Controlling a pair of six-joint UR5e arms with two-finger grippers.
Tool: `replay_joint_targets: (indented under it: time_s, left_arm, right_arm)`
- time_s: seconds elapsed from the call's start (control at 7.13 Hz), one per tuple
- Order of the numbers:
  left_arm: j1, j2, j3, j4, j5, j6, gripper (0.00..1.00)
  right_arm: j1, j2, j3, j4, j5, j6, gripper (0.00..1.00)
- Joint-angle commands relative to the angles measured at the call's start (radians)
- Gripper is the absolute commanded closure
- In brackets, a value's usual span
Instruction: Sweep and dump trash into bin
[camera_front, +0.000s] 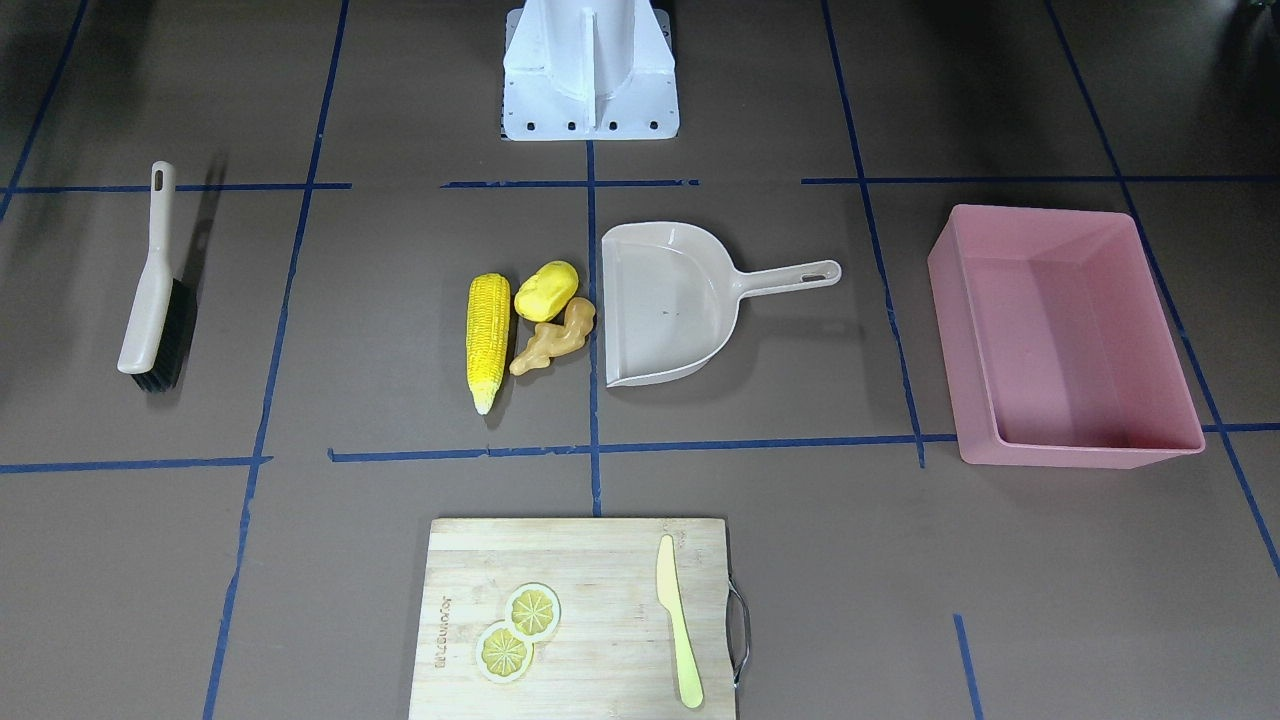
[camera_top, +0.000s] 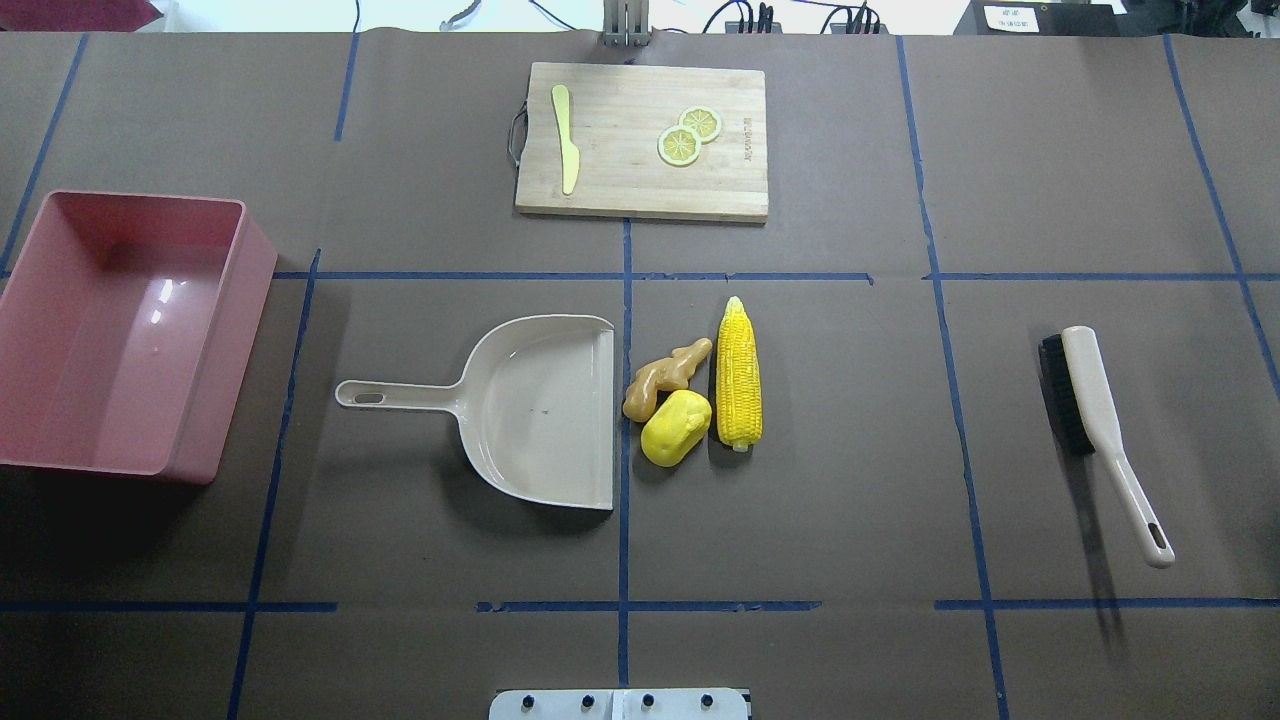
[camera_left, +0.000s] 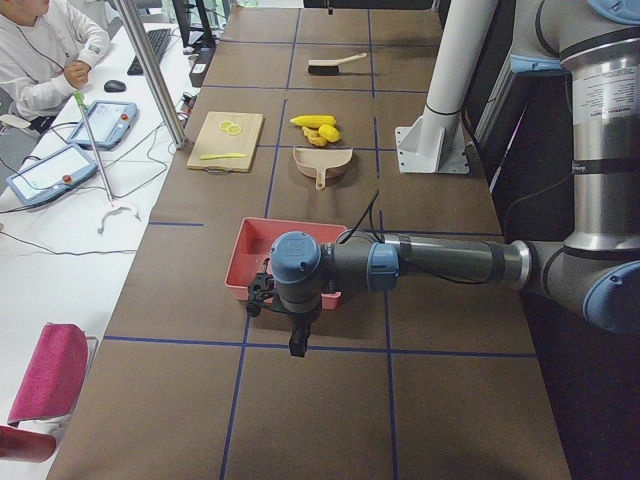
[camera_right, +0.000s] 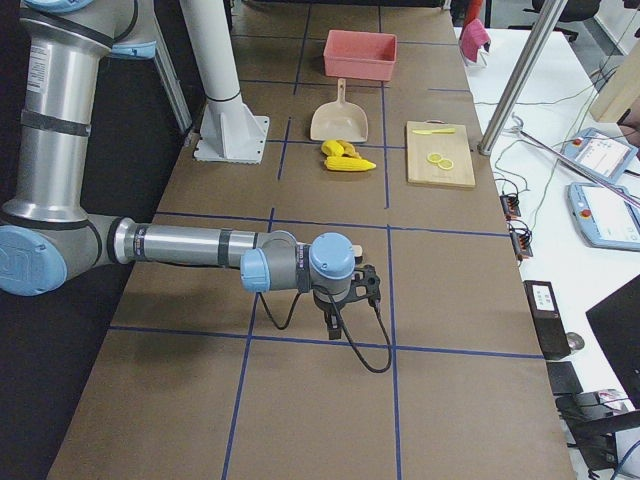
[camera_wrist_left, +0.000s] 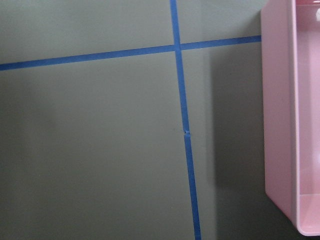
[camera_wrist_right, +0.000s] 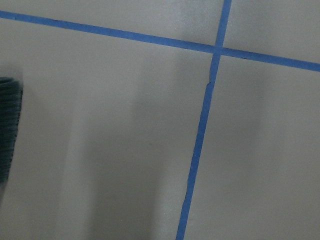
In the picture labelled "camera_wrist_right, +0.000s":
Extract long blue tape line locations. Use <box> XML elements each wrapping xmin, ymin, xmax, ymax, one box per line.
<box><xmin>0</xmin><ymin>10</ymin><xmax>320</xmax><ymax>72</ymax></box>

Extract beige hand brush black bristles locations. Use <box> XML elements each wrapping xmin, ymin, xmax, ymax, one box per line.
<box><xmin>0</xmin><ymin>77</ymin><xmax>23</xmax><ymax>199</ymax></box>

